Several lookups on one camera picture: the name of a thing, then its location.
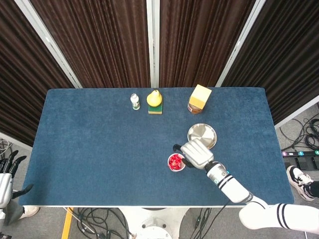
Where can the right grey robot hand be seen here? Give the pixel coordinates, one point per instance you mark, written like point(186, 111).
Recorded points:
point(198, 153)

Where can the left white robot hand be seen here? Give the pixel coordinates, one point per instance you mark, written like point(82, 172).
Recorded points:
point(5, 190)

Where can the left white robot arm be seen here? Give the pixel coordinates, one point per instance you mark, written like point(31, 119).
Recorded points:
point(2, 214)

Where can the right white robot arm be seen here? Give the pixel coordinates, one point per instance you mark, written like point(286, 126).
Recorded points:
point(231, 185)

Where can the round steel plate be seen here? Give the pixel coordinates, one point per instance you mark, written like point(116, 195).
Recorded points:
point(202, 134)

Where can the white paper cup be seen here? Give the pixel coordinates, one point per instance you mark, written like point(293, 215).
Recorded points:
point(177, 170)

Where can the plain white sneaker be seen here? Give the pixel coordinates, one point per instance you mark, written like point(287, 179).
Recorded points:
point(31, 211)

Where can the glass honey jar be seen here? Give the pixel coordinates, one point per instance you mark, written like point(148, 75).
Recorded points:
point(194, 109)

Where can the yellow foam block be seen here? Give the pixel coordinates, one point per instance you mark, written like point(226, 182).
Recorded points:
point(199, 95)

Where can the green yellow scouring sponge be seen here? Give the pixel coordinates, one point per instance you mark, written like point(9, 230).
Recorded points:
point(155, 110)

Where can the yellow pear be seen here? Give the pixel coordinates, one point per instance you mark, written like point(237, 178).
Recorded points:
point(154, 99)

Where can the yellow floor tape strip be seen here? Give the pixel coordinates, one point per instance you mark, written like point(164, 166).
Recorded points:
point(67, 224)

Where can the small white drink bottle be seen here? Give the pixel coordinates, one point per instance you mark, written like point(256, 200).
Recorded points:
point(135, 102)

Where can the white table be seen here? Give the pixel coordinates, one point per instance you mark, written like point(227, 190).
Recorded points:
point(124, 206)

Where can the blue table mat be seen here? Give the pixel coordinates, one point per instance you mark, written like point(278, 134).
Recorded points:
point(99, 149)

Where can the white black sneaker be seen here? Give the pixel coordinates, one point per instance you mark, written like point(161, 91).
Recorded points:
point(297, 179)

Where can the brown pleated partition panel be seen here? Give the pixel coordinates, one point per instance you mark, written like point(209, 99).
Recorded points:
point(286, 62)
point(20, 87)
point(99, 44)
point(199, 44)

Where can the black foot pedal board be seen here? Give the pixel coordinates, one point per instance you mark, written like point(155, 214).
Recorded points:
point(304, 161)

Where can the black trouser leg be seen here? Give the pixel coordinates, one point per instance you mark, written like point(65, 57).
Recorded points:
point(313, 189)

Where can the white partition base rail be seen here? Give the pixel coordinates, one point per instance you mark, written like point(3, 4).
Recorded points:
point(12, 140)
point(296, 114)

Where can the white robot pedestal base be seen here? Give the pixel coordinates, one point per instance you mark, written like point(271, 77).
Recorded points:
point(154, 225)

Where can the white partition post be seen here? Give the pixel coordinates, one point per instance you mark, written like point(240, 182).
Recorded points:
point(239, 39)
point(152, 37)
point(47, 39)

